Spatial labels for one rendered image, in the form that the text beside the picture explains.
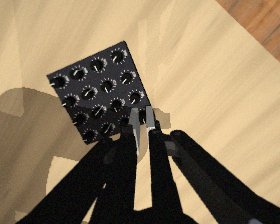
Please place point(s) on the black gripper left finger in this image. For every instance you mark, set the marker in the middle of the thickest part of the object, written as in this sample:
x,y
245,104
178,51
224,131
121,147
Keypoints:
x,y
71,199

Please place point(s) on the black knob box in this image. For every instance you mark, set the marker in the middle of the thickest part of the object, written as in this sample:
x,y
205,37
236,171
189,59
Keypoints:
x,y
98,93

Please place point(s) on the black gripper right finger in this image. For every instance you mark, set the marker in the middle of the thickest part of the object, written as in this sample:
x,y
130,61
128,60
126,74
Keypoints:
x,y
226,197

